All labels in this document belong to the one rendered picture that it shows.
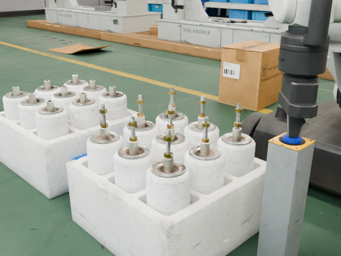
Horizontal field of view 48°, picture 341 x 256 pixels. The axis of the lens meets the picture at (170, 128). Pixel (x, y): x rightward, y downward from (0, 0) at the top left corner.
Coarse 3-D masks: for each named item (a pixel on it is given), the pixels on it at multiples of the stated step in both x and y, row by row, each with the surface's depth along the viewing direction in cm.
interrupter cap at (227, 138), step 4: (224, 136) 98; (228, 136) 98; (244, 136) 98; (248, 136) 98; (224, 140) 95; (228, 140) 95; (232, 140) 96; (244, 140) 96; (248, 140) 96; (232, 144) 94; (236, 144) 93; (240, 144) 93; (244, 144) 93
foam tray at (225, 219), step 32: (256, 160) 102; (96, 192) 92; (192, 192) 87; (224, 192) 87; (256, 192) 95; (96, 224) 96; (128, 224) 84; (160, 224) 76; (192, 224) 80; (224, 224) 89; (256, 224) 100
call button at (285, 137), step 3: (285, 135) 80; (282, 138) 80; (285, 138) 79; (288, 138) 79; (291, 138) 79; (294, 138) 79; (297, 138) 79; (300, 138) 79; (285, 141) 79; (288, 141) 78; (291, 141) 78; (294, 141) 78; (297, 141) 78; (300, 141) 79
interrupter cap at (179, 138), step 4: (156, 136) 98; (160, 136) 98; (176, 136) 98; (180, 136) 98; (184, 136) 98; (156, 140) 96; (160, 140) 96; (172, 140) 96; (176, 140) 96; (180, 140) 96; (184, 140) 96; (172, 144) 94
